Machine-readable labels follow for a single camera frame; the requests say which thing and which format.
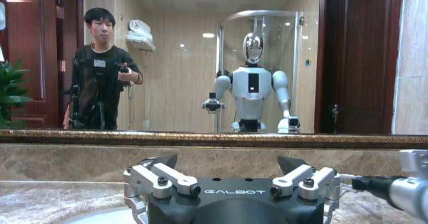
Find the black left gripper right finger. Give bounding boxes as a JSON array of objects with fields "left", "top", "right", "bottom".
[{"left": 270, "top": 155, "right": 342, "bottom": 201}]

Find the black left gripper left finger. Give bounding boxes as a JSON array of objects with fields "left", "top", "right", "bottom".
[{"left": 122, "top": 154, "right": 202, "bottom": 200}]

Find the white sink basin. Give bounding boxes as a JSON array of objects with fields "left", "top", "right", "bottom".
[{"left": 63, "top": 205, "right": 136, "bottom": 224}]

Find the silver and black faucet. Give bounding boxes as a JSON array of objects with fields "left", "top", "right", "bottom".
[{"left": 350, "top": 149, "right": 428, "bottom": 217}]

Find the black tripod rig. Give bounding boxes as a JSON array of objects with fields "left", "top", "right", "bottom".
[{"left": 61, "top": 83, "right": 118, "bottom": 130}]

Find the white robot torso shell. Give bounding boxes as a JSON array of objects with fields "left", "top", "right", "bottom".
[{"left": 230, "top": 65, "right": 274, "bottom": 132}]

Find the person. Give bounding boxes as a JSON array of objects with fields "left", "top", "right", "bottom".
[{"left": 61, "top": 7, "right": 144, "bottom": 131}]

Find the green potted plant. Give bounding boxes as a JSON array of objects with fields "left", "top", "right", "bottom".
[{"left": 0, "top": 60, "right": 33, "bottom": 129}]

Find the white folded towel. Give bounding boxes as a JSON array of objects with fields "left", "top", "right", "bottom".
[{"left": 124, "top": 19, "right": 158, "bottom": 52}]

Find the gold mirror frame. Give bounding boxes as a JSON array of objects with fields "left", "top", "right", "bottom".
[{"left": 0, "top": 128, "right": 428, "bottom": 150}]

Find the glass shower enclosure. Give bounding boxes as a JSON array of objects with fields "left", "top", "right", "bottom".
[{"left": 215, "top": 10, "right": 319, "bottom": 134}]

